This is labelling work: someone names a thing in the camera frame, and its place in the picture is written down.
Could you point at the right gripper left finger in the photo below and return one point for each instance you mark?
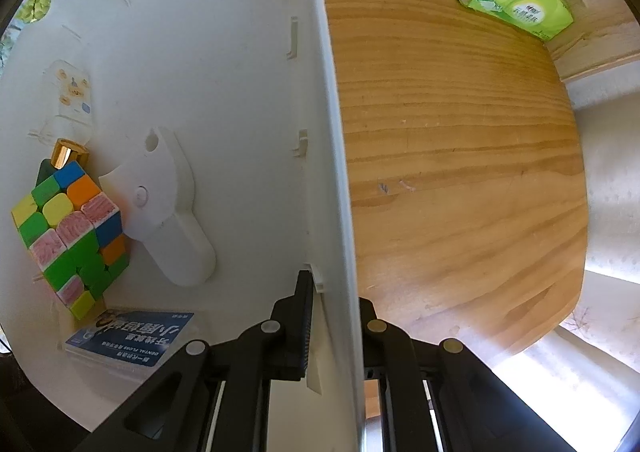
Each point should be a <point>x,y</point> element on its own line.
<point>292,340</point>

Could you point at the small cartoon sticker card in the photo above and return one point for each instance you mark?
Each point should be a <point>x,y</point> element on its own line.
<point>66,93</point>

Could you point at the green bottle gold cap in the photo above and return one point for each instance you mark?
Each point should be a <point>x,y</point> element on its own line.
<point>64,151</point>

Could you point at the clear dental floss box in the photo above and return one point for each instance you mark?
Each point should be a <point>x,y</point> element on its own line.
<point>131,339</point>

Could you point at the white plastic storage box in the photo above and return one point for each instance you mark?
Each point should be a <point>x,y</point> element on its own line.
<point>248,88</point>

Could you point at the multicolour puzzle cube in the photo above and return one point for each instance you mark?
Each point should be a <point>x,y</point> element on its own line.
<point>73,231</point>

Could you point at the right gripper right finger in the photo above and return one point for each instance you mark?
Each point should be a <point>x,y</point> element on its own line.
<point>383,343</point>

